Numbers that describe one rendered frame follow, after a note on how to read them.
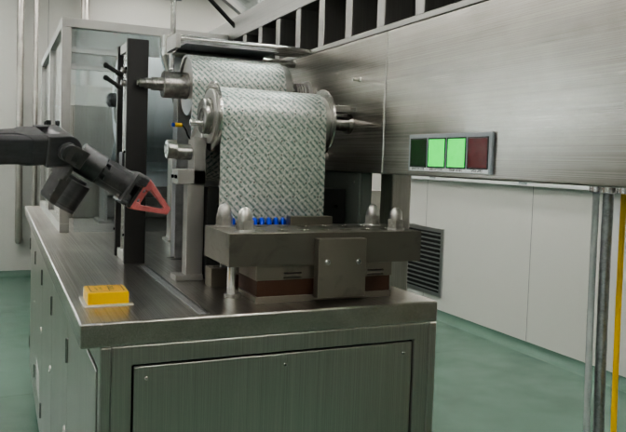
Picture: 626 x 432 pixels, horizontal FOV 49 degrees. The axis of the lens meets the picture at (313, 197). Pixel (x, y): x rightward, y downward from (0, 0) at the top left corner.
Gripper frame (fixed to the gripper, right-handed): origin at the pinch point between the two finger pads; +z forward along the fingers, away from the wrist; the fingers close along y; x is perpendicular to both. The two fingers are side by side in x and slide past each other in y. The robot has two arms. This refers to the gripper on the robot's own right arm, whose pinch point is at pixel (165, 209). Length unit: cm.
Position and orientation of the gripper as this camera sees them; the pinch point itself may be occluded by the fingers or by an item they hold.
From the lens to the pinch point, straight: 140.3
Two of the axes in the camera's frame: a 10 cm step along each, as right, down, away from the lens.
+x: 5.0, -8.5, 1.7
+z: 7.6, 5.2, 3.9
